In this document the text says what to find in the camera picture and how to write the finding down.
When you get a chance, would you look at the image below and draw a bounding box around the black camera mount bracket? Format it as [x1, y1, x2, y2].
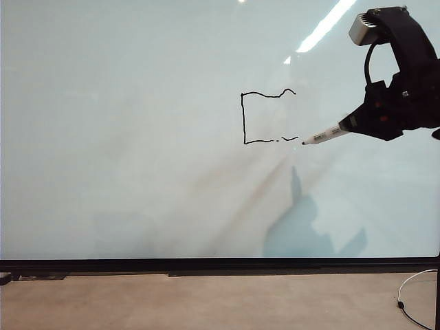
[357, 5, 440, 80]

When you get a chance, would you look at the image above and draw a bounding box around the black whiteboard frame rail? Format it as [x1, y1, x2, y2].
[0, 256, 440, 281]

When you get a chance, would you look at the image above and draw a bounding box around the white power cable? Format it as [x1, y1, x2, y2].
[397, 268, 440, 330]

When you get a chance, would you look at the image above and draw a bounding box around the black camera cable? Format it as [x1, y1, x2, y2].
[364, 42, 380, 87]

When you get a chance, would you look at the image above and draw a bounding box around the white glass whiteboard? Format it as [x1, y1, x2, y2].
[0, 0, 440, 261]

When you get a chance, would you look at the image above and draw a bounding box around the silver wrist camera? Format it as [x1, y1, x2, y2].
[348, 12, 380, 46]

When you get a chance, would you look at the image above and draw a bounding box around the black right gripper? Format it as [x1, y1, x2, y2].
[338, 57, 440, 142]

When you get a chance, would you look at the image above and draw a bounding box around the white marker pen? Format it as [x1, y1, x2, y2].
[301, 124, 345, 146]

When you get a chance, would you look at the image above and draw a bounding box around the black vertical stand post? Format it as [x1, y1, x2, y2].
[436, 254, 440, 330]

